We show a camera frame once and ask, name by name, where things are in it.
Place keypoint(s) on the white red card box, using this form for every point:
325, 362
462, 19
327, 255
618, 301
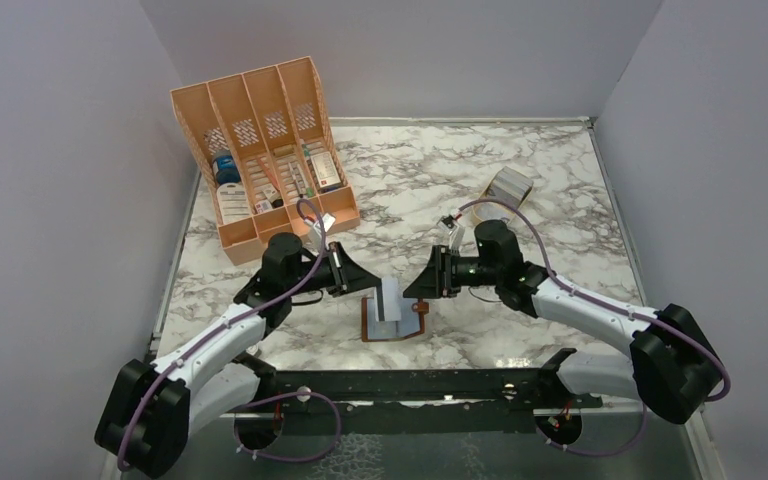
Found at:
325, 171

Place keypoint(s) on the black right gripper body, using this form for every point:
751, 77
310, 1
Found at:
454, 269

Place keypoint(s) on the brown leather card holder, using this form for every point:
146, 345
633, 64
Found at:
409, 323

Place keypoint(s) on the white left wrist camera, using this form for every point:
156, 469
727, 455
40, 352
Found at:
322, 224

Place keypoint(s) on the beige oval card tray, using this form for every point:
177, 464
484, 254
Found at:
485, 211

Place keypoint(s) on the orange plastic desk organizer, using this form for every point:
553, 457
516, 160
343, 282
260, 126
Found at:
270, 120

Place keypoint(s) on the black metal mounting rail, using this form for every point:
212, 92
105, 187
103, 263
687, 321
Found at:
388, 402

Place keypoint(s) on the blue round tape roll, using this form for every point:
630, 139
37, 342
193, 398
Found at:
225, 170

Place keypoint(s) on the white label packet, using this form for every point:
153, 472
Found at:
233, 202

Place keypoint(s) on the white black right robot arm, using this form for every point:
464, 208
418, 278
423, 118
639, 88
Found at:
661, 357

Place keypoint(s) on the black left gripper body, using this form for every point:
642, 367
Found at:
335, 272

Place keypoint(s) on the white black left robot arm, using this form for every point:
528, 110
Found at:
154, 407

